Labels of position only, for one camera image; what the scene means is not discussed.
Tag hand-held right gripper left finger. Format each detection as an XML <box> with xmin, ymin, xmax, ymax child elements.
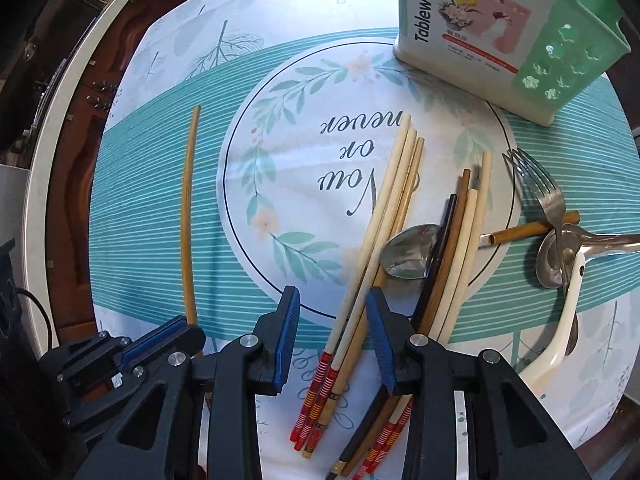
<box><xmin>87</xmin><ymin>286</ymin><xmax>301</xmax><ymax>480</ymax></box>

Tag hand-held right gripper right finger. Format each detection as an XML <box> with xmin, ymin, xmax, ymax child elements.
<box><xmin>365</xmin><ymin>287</ymin><xmax>593</xmax><ymax>480</ymax></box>

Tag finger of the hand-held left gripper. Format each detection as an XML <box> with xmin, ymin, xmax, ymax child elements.
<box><xmin>120</xmin><ymin>316</ymin><xmax>207</xmax><ymax>376</ymax></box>

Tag wooden-handled steel spoon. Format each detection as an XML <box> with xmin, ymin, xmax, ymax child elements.
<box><xmin>379</xmin><ymin>210</ymin><xmax>581</xmax><ymax>281</ymax></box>

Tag tan bamboo chopstick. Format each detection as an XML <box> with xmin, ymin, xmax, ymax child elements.
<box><xmin>181</xmin><ymin>105</ymin><xmax>202</xmax><ymax>323</ymax></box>

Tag black chopstick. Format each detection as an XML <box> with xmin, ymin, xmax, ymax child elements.
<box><xmin>327</xmin><ymin>194</ymin><xmax>458</xmax><ymax>480</ymax></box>

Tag white ceramic spoon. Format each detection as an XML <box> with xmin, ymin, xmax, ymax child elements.
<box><xmin>517</xmin><ymin>252</ymin><xmax>586</xmax><ymax>401</ymax></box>

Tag dark brown chopstick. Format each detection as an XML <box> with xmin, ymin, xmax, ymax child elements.
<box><xmin>342</xmin><ymin>169</ymin><xmax>472</xmax><ymax>478</ymax></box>

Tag steel fork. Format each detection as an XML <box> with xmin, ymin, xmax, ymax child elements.
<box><xmin>502</xmin><ymin>147</ymin><xmax>581</xmax><ymax>358</ymax></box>

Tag green plastic utensil holder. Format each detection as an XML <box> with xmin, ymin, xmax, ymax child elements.
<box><xmin>392</xmin><ymin>0</ymin><xmax>631</xmax><ymax>128</ymax></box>

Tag black device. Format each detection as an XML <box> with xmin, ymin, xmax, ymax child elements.
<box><xmin>0</xmin><ymin>240</ymin><xmax>23</xmax><ymax>331</ymax></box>

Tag printed teal white tablecloth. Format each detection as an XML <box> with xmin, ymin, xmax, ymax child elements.
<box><xmin>87</xmin><ymin>0</ymin><xmax>640</xmax><ymax>480</ymax></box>

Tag black cable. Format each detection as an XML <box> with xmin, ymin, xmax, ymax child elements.
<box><xmin>15</xmin><ymin>285</ymin><xmax>56</xmax><ymax>356</ymax></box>

